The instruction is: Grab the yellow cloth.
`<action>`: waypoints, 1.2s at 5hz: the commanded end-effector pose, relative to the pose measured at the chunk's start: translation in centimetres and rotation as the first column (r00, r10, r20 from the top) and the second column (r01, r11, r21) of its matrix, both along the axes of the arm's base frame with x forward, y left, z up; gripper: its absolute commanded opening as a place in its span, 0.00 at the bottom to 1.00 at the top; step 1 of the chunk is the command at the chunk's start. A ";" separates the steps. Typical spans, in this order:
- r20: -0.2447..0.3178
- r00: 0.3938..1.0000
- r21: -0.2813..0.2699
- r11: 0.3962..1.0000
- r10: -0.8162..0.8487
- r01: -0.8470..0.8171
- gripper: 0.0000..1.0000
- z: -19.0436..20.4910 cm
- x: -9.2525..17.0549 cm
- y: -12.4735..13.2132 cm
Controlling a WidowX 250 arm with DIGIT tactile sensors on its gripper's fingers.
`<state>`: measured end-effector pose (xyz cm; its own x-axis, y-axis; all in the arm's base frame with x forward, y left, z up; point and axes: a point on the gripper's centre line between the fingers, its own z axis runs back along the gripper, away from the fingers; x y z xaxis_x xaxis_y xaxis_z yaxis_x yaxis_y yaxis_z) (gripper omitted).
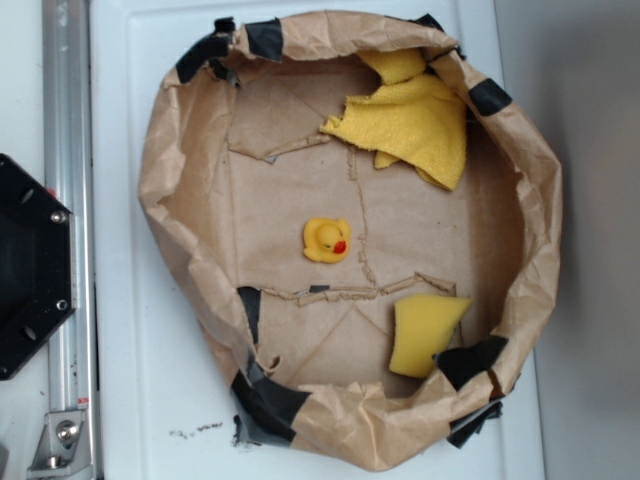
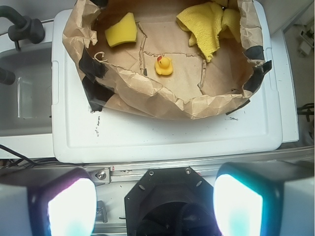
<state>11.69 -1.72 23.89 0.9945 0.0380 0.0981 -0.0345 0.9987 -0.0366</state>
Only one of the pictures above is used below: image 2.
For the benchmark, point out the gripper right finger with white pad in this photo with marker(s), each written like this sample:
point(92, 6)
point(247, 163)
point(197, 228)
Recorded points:
point(265, 198)

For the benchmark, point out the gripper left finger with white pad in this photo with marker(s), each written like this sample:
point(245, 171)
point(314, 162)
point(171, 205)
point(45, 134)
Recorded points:
point(57, 201)

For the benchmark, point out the yellow cloth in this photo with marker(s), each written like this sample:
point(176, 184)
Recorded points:
point(208, 23)

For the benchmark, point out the white plastic bin lid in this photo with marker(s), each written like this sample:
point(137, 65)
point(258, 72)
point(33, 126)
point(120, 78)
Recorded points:
point(83, 136)

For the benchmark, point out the brown paper bag tray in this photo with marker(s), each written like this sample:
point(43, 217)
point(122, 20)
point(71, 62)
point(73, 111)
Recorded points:
point(124, 77)

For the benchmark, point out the yellow rubber duck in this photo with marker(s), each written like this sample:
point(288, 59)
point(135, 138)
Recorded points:
point(163, 66)

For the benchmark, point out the yellow sponge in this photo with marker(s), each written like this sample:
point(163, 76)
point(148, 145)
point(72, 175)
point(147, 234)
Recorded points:
point(124, 31)

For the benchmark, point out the aluminium rail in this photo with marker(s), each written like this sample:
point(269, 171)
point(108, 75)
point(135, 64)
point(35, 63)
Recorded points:
point(207, 166)

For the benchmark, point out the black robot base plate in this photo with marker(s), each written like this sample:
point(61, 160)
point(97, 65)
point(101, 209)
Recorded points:
point(171, 202)

